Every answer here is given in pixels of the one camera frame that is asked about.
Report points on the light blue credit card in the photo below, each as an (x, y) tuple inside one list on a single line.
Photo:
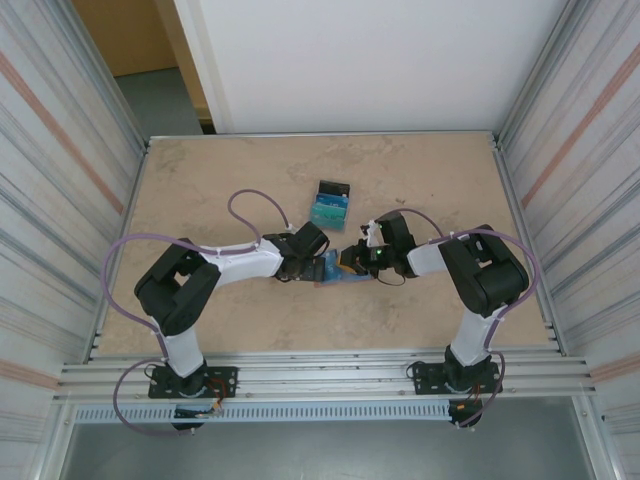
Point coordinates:
[(334, 267)]

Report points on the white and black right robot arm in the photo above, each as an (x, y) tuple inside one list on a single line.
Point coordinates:
[(425, 260)]

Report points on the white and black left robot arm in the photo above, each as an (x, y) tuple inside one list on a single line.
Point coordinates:
[(240, 262)]

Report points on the clear acrylic card stand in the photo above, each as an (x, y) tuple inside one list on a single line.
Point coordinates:
[(327, 230)]

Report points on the teal credit card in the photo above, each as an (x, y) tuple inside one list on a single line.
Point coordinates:
[(328, 215)]

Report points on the black credit card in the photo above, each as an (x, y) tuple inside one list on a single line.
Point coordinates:
[(334, 188)]

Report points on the black base connector block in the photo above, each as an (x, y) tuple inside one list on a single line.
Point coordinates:
[(457, 410), (187, 426)]

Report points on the wooden door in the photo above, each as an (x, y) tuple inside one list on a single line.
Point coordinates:
[(125, 35)]

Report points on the aluminium rail frame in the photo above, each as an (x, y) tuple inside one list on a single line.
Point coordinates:
[(320, 372)]

